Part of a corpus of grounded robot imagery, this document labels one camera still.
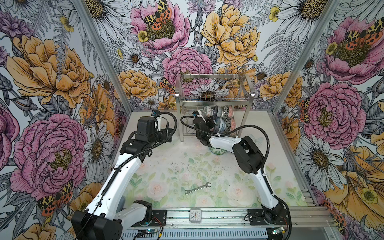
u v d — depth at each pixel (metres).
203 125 0.80
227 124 1.07
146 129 0.54
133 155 0.48
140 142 0.55
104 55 0.88
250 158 0.60
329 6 0.72
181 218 0.76
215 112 1.12
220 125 0.97
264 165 0.62
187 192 0.83
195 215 0.74
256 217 0.73
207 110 1.05
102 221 0.37
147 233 0.72
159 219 0.73
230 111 1.07
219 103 1.19
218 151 0.97
